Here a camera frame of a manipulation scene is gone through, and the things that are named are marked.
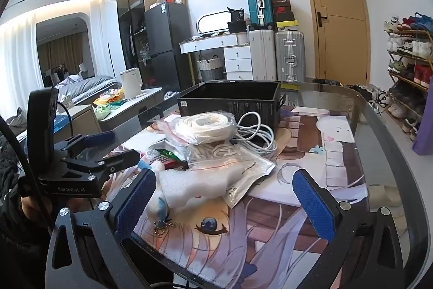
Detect grey bed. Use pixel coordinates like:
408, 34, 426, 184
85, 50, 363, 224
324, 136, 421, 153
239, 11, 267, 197
53, 74, 121, 106

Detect black storage box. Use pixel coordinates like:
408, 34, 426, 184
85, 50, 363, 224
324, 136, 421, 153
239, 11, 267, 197
176, 81, 283, 145

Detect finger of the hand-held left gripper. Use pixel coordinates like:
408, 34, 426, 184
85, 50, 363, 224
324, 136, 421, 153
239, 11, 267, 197
61, 149, 141, 175
59, 131, 116, 154

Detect white plush keychain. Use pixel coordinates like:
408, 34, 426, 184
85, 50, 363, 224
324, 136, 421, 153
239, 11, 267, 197
146, 160, 170, 236

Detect white cable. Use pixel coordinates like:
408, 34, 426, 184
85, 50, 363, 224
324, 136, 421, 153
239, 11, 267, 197
233, 111, 278, 158

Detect silver suitcase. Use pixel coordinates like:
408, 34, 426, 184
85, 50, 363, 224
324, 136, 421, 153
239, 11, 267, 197
274, 31, 306, 83

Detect person's left hand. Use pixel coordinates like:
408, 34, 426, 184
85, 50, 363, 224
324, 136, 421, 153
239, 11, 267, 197
21, 197, 53, 225

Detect black red logo shoe box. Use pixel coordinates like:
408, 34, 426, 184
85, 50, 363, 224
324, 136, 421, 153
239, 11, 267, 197
273, 5, 293, 22

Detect white printed pouch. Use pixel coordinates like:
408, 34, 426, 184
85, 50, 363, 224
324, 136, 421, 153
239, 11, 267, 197
221, 153, 277, 208

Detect black cat-ear bag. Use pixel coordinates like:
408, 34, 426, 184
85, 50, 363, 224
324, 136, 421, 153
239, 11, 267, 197
226, 7, 247, 34

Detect wooden shoe rack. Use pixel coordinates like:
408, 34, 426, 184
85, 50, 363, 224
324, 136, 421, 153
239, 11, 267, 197
383, 13, 433, 141

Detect beige low cabinet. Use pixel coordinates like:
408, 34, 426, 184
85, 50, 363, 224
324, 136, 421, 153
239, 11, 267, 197
55, 104, 103, 148

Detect tan wooden door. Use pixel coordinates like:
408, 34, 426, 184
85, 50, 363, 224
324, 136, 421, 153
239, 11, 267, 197
297, 0, 371, 87

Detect grey side table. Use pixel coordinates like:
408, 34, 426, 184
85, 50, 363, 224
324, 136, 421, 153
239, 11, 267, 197
97, 87, 165, 133

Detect white vanity desk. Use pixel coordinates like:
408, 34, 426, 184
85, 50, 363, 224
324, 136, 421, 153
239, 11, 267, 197
179, 33, 254, 82

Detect purple bag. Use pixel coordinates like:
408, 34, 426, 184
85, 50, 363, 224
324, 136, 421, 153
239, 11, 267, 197
412, 75, 433, 158

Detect white electric kettle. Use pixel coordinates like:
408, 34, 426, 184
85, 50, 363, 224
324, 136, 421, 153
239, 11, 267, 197
119, 67, 143, 100

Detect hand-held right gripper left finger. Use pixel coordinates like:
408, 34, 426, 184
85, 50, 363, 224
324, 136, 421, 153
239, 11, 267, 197
45, 168, 174, 289

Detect yellow and black shoe box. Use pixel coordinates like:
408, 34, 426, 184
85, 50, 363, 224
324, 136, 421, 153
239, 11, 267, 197
275, 20, 300, 33

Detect woven laundry basket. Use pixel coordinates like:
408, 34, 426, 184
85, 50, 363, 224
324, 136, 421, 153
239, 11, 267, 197
198, 55, 226, 83

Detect white suitcase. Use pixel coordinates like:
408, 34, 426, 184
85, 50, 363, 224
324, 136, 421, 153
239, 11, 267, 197
248, 28, 277, 82

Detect red and green packet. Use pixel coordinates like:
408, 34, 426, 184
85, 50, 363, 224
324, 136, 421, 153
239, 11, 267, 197
146, 148, 189, 172

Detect clear zip bag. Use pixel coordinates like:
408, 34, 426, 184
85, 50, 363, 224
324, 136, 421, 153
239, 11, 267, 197
187, 142, 244, 172

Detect dark glass wardrobe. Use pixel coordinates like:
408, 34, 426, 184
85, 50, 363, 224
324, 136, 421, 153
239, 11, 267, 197
116, 0, 163, 90

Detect pile of floor shoes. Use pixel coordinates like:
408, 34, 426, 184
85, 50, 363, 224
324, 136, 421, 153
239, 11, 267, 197
342, 82, 390, 111

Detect person's left forearm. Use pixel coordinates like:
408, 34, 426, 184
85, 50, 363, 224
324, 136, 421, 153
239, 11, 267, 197
0, 131, 51, 276

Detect teal suitcase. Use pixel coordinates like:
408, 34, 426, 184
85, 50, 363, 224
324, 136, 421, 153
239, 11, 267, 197
245, 0, 275, 29

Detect shoe rack with shoes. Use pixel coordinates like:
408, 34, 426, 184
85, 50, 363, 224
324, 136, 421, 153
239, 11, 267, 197
383, 13, 433, 141

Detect black refrigerator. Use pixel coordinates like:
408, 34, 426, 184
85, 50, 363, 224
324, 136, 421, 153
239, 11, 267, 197
144, 1, 192, 94

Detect oval vanity mirror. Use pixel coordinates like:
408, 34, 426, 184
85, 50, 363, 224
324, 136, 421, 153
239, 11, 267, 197
197, 9, 235, 36

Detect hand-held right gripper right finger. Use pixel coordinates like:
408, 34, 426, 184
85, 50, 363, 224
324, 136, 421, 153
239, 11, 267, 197
291, 168, 405, 289

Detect white curtain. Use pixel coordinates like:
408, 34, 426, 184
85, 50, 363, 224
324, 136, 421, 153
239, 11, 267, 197
0, 13, 38, 114

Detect colourful snack packets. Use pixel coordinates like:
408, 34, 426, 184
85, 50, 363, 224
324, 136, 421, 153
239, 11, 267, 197
93, 89, 128, 121

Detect bag of white rope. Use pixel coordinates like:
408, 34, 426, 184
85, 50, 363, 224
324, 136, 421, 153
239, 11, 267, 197
174, 111, 237, 145

